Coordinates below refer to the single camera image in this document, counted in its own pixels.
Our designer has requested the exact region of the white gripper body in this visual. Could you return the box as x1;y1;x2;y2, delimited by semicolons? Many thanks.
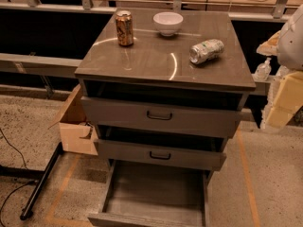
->
277;5;303;71

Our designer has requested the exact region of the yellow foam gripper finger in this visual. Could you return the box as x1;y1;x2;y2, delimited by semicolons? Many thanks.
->
264;71;303;129
257;31;280;56

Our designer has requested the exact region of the crushed 7up can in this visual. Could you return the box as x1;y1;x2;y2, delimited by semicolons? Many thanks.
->
189;39;224;64

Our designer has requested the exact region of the top grey drawer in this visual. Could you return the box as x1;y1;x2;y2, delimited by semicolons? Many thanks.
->
81;96;241;138

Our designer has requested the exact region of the grey drawer cabinet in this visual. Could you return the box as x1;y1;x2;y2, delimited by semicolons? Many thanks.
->
74;7;257;172

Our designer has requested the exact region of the middle grey drawer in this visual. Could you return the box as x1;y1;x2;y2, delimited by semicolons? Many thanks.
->
94;139;226;171

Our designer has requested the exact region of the orange soda can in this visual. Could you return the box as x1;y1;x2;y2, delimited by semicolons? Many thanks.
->
116;10;134;46

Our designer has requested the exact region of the bottom open grey drawer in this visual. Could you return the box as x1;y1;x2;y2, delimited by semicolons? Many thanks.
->
88;161;210;227

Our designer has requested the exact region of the clear sanitizer bottle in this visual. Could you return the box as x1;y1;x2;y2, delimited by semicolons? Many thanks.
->
253;58;271;81

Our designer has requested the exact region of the white bowl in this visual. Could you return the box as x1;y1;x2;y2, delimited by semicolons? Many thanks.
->
153;11;184;36

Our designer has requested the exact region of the cardboard box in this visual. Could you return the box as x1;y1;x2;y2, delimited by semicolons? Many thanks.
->
49;85;98;155

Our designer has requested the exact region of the black metal floor bar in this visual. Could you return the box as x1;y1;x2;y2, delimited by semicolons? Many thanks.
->
20;143;62;220

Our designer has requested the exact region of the black floor cable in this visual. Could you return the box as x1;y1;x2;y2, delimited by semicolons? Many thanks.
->
0;128;37;227

